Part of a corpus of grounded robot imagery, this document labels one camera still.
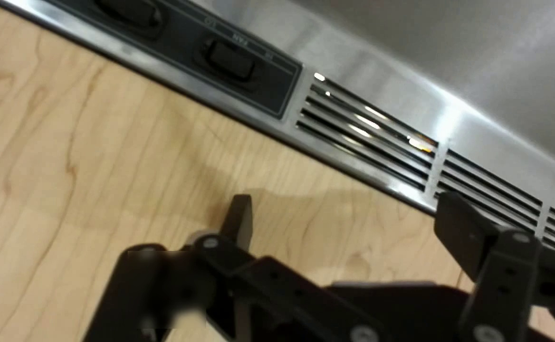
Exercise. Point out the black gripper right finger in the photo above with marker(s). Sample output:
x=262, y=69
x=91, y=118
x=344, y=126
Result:
x=505, y=278

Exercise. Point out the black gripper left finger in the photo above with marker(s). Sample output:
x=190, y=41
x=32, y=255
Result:
x=226, y=297

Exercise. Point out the black light rocker switch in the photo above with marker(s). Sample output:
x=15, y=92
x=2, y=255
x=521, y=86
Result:
x=131, y=12

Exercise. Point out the wood cabinet over hood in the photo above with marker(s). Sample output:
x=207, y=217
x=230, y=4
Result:
x=68, y=158

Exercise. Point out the stainless steel range hood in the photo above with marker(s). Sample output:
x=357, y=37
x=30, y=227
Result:
x=448, y=58

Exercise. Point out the black Broan control panel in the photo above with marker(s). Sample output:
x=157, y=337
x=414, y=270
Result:
x=188, y=31

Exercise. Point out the black fan rocker switch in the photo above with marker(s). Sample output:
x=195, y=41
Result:
x=230, y=60

